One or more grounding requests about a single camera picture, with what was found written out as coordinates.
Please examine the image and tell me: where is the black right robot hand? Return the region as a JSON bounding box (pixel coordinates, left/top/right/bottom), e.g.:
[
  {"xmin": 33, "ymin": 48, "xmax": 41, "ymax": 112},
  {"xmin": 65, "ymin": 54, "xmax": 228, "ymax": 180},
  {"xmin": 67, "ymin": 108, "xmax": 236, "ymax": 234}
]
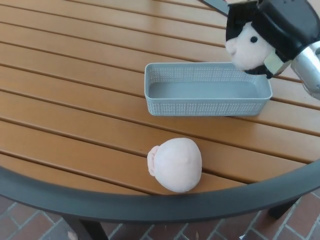
[{"xmin": 225, "ymin": 0, "xmax": 320, "ymax": 80}]

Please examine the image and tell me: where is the pink plush dumpling smiling face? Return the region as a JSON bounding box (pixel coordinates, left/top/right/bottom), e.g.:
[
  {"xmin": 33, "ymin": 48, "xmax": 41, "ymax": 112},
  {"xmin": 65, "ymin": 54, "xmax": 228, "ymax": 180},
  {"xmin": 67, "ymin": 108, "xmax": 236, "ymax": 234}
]
[{"xmin": 225, "ymin": 26, "xmax": 273, "ymax": 71}]

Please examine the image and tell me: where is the grey perforated plastic basket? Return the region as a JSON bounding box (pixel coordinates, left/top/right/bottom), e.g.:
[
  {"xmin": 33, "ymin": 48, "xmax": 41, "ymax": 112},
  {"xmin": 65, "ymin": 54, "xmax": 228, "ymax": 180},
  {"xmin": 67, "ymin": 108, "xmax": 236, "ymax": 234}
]
[{"xmin": 144, "ymin": 62, "xmax": 273, "ymax": 118}]

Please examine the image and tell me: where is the dark grey table leg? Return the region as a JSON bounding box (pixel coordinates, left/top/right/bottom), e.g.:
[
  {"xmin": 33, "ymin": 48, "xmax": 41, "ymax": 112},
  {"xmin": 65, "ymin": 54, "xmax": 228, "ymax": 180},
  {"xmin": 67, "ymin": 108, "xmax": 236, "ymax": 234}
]
[
  {"xmin": 268, "ymin": 192, "xmax": 302, "ymax": 220},
  {"xmin": 65, "ymin": 218, "xmax": 106, "ymax": 240}
]

